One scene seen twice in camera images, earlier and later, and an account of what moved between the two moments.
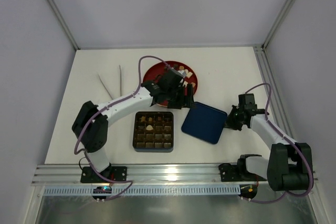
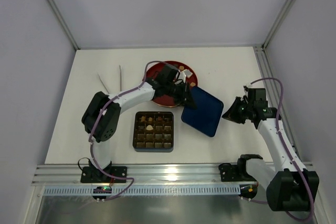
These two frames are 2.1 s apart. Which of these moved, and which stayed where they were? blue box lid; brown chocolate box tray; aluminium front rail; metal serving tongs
Moved: blue box lid
Stayed: aluminium front rail; brown chocolate box tray; metal serving tongs
